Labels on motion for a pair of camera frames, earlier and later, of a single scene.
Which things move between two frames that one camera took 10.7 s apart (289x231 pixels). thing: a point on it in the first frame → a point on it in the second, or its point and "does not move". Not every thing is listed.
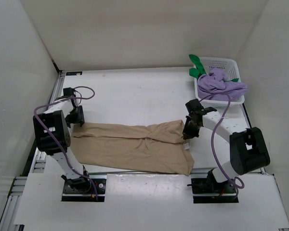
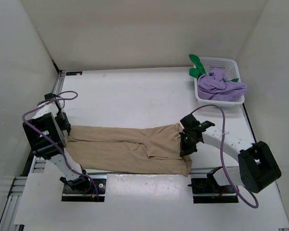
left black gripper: [77, 117] → [66, 125]
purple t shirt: [215, 83] does not move
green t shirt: [200, 70] does not move
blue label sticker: [77, 73] does not move
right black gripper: [189, 127] → [185, 146]
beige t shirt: [158, 147] does not move
